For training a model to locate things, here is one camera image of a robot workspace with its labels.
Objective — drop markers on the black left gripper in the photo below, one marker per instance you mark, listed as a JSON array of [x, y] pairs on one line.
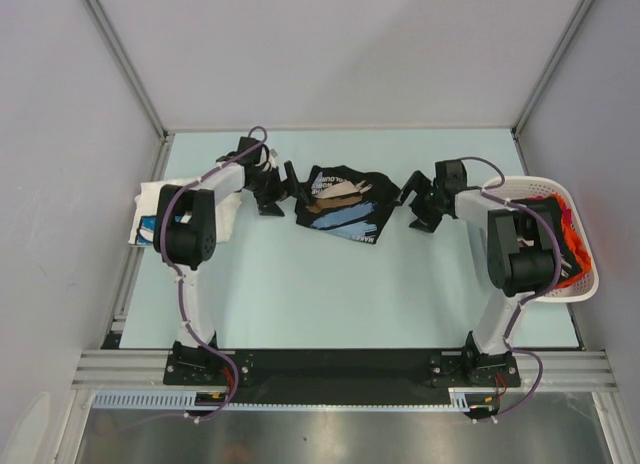
[[266, 204]]

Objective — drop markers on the orange t-shirt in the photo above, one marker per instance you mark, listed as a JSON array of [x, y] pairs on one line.
[[579, 263]]

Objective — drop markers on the white slotted cable duct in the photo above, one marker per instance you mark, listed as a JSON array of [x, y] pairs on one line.
[[158, 400]]

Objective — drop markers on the white folded printed t-shirt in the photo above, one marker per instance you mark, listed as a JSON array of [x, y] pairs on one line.
[[144, 221]]

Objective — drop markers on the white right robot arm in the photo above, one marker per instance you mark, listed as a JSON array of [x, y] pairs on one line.
[[522, 247]]

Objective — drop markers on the black printed t-shirt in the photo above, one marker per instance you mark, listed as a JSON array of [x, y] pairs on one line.
[[548, 208]]

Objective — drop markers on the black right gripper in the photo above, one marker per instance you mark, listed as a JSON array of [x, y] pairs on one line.
[[420, 184]]

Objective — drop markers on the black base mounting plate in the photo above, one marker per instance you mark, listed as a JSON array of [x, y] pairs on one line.
[[341, 377]]

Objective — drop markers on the white plastic laundry basket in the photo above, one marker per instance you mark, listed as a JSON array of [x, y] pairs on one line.
[[524, 187]]

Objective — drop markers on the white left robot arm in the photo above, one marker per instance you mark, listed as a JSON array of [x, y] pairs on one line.
[[185, 237]]

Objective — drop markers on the aluminium frame rail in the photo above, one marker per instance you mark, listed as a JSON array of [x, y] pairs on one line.
[[563, 371]]

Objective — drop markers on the magenta t-shirt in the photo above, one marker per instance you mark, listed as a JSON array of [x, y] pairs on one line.
[[567, 217]]

